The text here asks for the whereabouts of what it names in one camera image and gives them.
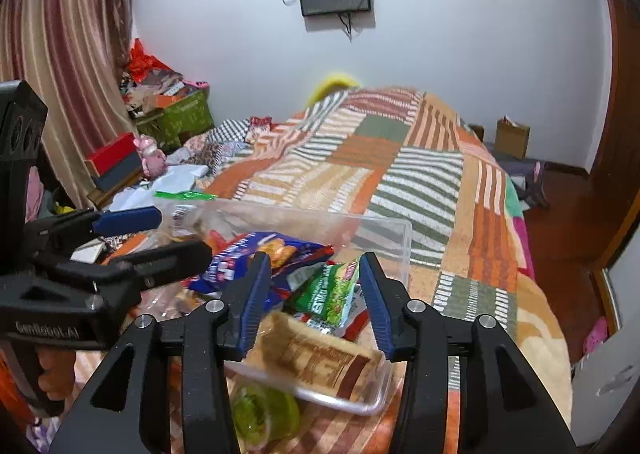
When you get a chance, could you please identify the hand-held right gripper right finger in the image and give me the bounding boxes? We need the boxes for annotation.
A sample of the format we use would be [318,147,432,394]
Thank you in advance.
[357,251,573,454]

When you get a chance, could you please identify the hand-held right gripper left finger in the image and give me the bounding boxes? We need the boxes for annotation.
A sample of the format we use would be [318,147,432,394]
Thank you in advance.
[47,251,273,454]

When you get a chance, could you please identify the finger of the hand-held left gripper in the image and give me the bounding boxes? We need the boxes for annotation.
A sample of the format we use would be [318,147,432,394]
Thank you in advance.
[25,207,163,260]
[37,240,213,296]

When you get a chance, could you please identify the blue snack bag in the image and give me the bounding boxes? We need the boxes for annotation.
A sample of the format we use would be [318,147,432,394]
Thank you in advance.
[182,231,335,310]

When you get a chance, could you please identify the green pea snack packet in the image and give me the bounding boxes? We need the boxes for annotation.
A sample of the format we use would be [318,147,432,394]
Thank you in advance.
[292,259,363,332]

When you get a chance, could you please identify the clear plastic container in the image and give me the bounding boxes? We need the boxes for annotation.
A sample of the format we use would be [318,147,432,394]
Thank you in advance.
[152,199,413,417]

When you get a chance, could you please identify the beige cracker packet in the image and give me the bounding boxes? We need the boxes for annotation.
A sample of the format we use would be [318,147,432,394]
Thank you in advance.
[250,311,386,392]

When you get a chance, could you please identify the person's left hand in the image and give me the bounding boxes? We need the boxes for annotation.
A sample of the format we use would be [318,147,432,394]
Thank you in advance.
[37,348,77,403]

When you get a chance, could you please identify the dark grey box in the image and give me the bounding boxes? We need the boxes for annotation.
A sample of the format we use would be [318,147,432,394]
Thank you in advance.
[92,153,147,193]

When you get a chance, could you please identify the light blue cloth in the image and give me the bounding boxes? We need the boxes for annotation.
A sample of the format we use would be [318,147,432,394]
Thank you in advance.
[107,164,209,213]

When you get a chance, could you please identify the pink plush toy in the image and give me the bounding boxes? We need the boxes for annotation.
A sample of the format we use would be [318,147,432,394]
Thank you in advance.
[134,134,169,179]

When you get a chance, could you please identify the red box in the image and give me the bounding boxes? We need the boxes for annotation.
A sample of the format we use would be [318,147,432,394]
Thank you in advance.
[85,131,141,176]

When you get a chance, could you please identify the pink cloth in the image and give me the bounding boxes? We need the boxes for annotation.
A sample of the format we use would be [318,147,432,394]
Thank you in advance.
[25,167,46,223]

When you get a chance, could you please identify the green jelly cup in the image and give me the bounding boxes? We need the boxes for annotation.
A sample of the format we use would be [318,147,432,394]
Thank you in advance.
[230,379,302,446]

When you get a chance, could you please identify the green storage box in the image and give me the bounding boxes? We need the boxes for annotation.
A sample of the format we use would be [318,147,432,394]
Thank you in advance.
[135,89,216,151]

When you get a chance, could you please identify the striped patchwork blanket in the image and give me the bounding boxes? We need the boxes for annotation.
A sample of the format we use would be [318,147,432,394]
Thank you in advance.
[65,87,573,454]

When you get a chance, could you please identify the pile of papers and boxes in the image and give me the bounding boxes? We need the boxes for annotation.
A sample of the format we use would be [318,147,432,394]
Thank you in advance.
[120,69,199,113]

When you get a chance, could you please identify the checkered cloth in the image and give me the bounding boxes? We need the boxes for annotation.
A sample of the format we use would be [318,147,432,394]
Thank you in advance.
[210,119,254,145]

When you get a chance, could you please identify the red plastic bag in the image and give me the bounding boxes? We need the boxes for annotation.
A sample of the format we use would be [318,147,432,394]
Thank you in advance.
[127,38,174,83]

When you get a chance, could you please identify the striped brown curtain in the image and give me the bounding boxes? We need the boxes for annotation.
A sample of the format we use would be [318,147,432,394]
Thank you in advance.
[0,0,137,210]

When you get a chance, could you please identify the dark clothes heap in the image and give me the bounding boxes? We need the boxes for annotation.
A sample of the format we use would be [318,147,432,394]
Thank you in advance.
[492,157,551,210]

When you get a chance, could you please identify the brown cardboard box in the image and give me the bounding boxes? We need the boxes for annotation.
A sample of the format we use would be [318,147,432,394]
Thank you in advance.
[495,117,531,160]

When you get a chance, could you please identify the yellow plastic object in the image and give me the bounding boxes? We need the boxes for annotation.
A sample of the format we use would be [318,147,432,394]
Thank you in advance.
[305,74,361,105]

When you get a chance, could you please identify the pink slipper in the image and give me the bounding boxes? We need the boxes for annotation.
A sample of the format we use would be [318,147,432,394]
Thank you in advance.
[582,317,609,356]

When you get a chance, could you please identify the white appliance with stickers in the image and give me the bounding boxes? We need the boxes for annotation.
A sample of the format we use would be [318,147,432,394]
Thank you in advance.
[570,331,640,446]

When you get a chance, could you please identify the black cable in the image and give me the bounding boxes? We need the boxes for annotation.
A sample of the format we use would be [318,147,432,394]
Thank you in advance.
[337,12,359,43]

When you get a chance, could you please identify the wooden door frame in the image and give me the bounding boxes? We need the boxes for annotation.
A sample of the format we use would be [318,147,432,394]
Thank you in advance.
[585,0,640,280]

